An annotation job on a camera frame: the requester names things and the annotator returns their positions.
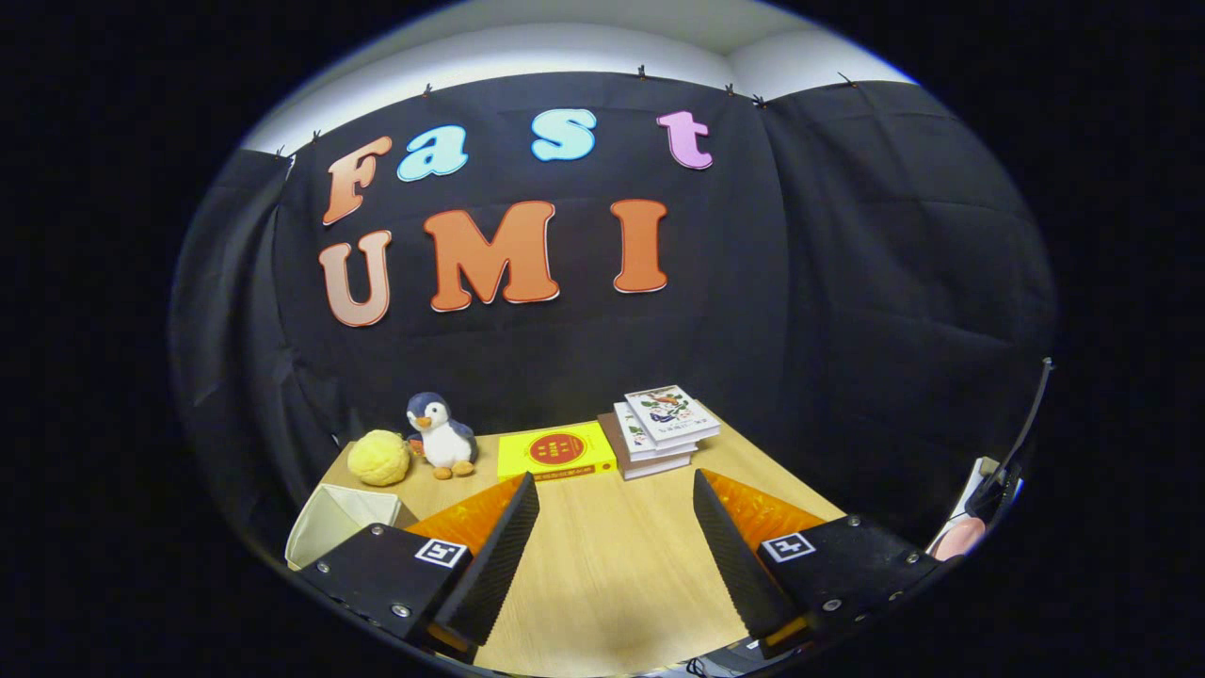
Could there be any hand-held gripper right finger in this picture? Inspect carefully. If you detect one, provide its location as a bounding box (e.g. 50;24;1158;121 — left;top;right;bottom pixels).
692;468;942;660

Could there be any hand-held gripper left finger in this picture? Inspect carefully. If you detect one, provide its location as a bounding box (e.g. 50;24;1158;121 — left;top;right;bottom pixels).
297;471;542;660

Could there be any beige fabric storage box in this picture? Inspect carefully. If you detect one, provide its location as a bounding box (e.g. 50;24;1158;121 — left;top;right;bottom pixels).
285;483;404;571

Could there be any brown cover book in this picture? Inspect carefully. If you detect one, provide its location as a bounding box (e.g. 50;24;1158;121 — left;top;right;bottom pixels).
598;412;698;481

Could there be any yellow book with red circle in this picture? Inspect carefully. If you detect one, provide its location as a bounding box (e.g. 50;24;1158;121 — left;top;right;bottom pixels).
496;421;619;481

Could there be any penguin plush toy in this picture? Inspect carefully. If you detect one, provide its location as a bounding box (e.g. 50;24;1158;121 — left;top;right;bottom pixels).
406;392;479;481

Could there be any yellow round plush toy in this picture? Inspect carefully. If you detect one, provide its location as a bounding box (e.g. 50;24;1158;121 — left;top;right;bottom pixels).
346;429;412;488

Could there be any white cover book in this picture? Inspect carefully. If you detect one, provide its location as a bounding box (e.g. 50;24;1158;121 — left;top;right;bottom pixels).
614;402;702;462

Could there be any pink rounded object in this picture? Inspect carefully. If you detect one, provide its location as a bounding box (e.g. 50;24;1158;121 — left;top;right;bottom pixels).
930;516;988;564

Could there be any black backdrop cloth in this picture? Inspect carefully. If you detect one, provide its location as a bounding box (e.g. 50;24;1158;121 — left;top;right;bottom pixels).
169;71;1060;566

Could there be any thin black cable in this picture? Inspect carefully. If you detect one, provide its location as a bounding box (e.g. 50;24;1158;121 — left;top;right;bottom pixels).
974;358;1053;521

